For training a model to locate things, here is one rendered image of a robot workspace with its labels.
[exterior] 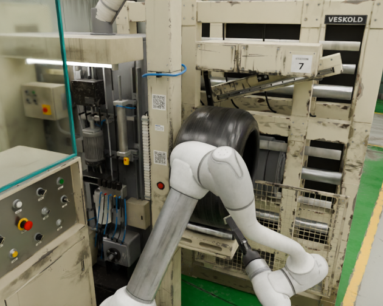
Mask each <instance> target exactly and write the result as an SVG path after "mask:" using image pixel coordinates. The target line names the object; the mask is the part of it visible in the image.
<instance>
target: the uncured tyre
mask: <svg viewBox="0 0 383 306"><path fill-rule="evenodd" d="M186 141H199V142H202V143H206V144H208V145H212V146H214V147H217V148H218V147H221V146H229V147H231V148H234V150H236V151H237V153H239V155H240V156H241V157H242V159H243V160H244V162H245V164H246V166H247V169H248V171H249V174H250V177H251V181H252V184H253V189H254V184H255V179H256V175H257V168H258V158H259V150H260V132H259V127H258V123H257V121H256V119H254V117H253V116H252V115H251V114H250V112H248V111H246V110H243V109H236V108H229V107H218V106H203V107H199V108H197V109H196V110H195V111H194V112H193V113H192V114H190V115H189V116H188V117H187V118H186V119H185V121H184V122H183V124H182V126H181V128H180V130H179V132H178V134H177V137H176V139H175V142H174V146H173V149H174V148H175V147H176V146H177V145H179V144H181V143H183V142H186ZM229 215H230V214H229V212H228V211H227V210H226V208H225V206H224V204H223V202H222V200H221V199H220V197H219V196H216V195H215V194H214V193H212V192H211V191H209V192H208V193H207V194H206V195H205V196H204V197H203V198H201V199H199V200H198V202H197V204H196V206H195V208H194V210H193V213H192V215H191V218H190V220H189V221H191V222H195V223H200V224H203V225H208V226H212V227H216V228H221V229H228V228H230V227H229V225H228V224H226V225H225V223H224V219H223V218H225V217H227V216H229Z"/></svg>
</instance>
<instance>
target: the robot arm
mask: <svg viewBox="0 0 383 306"><path fill-rule="evenodd" d="M170 166H171V175H170V186H171V189H170V192H169V193H168V195H167V198H166V200H165V203H164V205H163V207H162V209H161V211H160V213H159V216H158V218H157V220H156V223H155V224H154V227H153V229H152V231H151V234H150V236H149V238H148V240H147V242H146V245H145V247H144V249H143V251H142V254H141V256H140V258H139V260H138V263H137V265H136V267H135V269H134V271H133V274H132V276H131V278H130V280H129V282H128V285H127V286H125V287H122V288H120V289H119V290H117V291H116V293H115V294H114V295H112V296H110V297H108V298H107V299H105V300H104V301H103V302H102V303H101V304H100V306H157V305H156V301H155V299H154V298H155V295H156V293H157V291H158V289H159V287H160V284H161V282H162V280H163V278H164V276H165V273H166V271H167V269H168V266H169V264H170V262H171V260H172V258H173V255H174V253H175V251H176V248H177V247H178V244H179V242H180V240H181V237H182V235H183V233H184V231H185V228H186V226H187V224H188V221H189V220H190V218H191V215H192V213H193V210H194V208H195V206H196V204H197V202H198V200H199V199H201V198H203V197H204V196H205V195H206V194H207V193H208V192H209V191H211V192H212V193H214V194H215V195H216V196H219V197H220V199H221V200H222V202H223V204H224V206H225V208H226V210H227V211H228V212H229V214H230V215H231V216H230V217H228V218H226V222H227V224H228V225H229V227H230V229H231V231H232V232H233V233H232V235H234V237H235V238H236V241H237V242H238V244H239V246H240V249H241V251H242V254H243V258H242V261H243V264H244V266H245V267H246V268H245V269H246V272H247V275H248V277H249V279H250V281H251V283H252V285H253V288H254V292H255V294H256V296H257V298H258V300H259V301H260V303H261V305H262V306H291V301H290V299H289V298H290V297H291V296H293V295H295V294H297V293H300V292H303V291H305V290H307V289H309V288H311V287H313V286H315V285H316V284H318V283H319V282H321V281H322V280H323V279H324V278H325V277H326V275H327V274H328V264H327V262H326V260H325V259H324V258H323V257H322V256H321V255H319V254H309V253H307V252H305V250H304V249H303V247H302V246H301V245H300V244H299V243H297V242H296V241H294V240H292V239H290V238H288V237H286V236H284V235H282V234H280V233H277V232H275V231H273V230H271V229H269V228H266V227H265V226H263V225H261V224H260V223H258V221H257V219H256V215H255V197H254V190H253V184H252V181H251V177H250V174H249V171H248V169H247V166H246V164H245V162H244V160H243V159H242V157H241V156H240V155H239V153H237V151H236V150H234V148H231V147H229V146H221V147H218V148H217V147H214V146H212V145H209V144H206V143H202V142H199V141H186V142H183V143H181V144H179V145H177V146H176V147H175V148H174V149H173V150H172V152H171V155H170ZM244 235H245V236H246V237H247V238H249V239H250V240H253V241H254V242H256V243H259V244H262V245H264V246H267V247H270V248H273V249H275V250H279V251H282V252H284V253H287V254H289V256H288V258H287V259H286V263H285V267H283V268H282V269H280V270H277V271H273V272H272V271H271V269H270V268H269V267H268V265H267V263H266V261H265V260H264V259H262V258H261V256H260V255H259V253H258V251H252V250H251V247H250V245H249V244H248V241H247V239H246V238H245V237H244Z"/></svg>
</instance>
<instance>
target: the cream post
mask: <svg viewBox="0 0 383 306"><path fill-rule="evenodd" d="M181 4H182V0H145V23H146V42H147V73H156V72H158V71H160V72H162V73H170V74H176V73H179V72H181ZM147 79H148V116H149V136H150V172H151V209H152V228H153V227H154V224H155V223H156V220H157V218H158V216H159V213H160V211H161V209H162V207H163V205H164V203H165V200H166V198H167V195H168V193H169V192H170V189H169V170H170V155H171V152H172V150H173V146H174V142H175V139H176V137H177V134H178V132H179V130H180V128H181V75H179V76H162V77H160V78H156V76H147ZM152 94H158V95H166V110H157V109H153V108H152ZM155 124H157V125H162V126H164V131H155ZM154 150H156V151H163V152H167V165H166V166H165V165H159V164H155V163H154ZM159 183H162V184H163V186H164V187H163V188H162V189H160V188H159V187H158V184H159ZM154 299H155V301H156V305H157V306H181V247H180V246H178V247H177V248H176V251H175V253H174V255H173V258H172V260H171V262H170V264H169V266H168V269H167V271H166V273H165V276H164V278H163V280H162V282H161V284H160V287H159V289H158V291H157V293H156V295H155V298H154Z"/></svg>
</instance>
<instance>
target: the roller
mask: <svg viewBox="0 0 383 306"><path fill-rule="evenodd" d="M185 229H188V230H193V231H197V232H200V233H205V234H209V235H213V236H217V237H222V238H225V239H229V240H235V237H234V235H232V233H233V232H232V231H231V230H228V229H221V228H216V227H212V226H208V225H203V224H200V223H195V222H191V221H188V224H187V226H186V228H185Z"/></svg>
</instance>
